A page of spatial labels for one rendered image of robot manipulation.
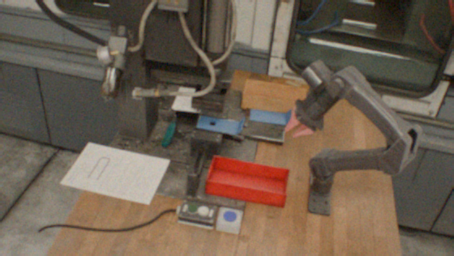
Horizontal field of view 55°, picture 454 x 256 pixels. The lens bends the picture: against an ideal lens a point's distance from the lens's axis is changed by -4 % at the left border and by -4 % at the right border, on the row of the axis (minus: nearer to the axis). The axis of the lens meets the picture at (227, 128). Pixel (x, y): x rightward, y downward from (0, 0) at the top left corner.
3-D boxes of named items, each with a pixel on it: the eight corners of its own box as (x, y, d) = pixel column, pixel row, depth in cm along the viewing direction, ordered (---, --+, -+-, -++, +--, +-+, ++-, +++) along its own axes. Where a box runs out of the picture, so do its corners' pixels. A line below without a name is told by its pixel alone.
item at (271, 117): (290, 125, 171) (291, 119, 169) (250, 120, 171) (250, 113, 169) (290, 114, 176) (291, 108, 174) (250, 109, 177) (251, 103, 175)
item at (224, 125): (241, 136, 153) (241, 129, 151) (196, 128, 154) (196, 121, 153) (244, 123, 159) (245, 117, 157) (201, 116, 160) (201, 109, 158)
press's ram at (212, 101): (224, 121, 144) (232, 36, 125) (145, 108, 146) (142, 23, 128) (233, 91, 158) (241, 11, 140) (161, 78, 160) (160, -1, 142)
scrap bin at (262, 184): (284, 208, 140) (287, 194, 136) (204, 194, 142) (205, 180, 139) (287, 181, 150) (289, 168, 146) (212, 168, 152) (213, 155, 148)
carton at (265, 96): (302, 121, 178) (306, 104, 174) (239, 110, 181) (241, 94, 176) (304, 103, 188) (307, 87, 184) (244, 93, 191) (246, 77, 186)
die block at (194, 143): (217, 161, 155) (219, 144, 150) (189, 155, 156) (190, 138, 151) (228, 126, 171) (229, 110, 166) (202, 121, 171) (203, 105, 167)
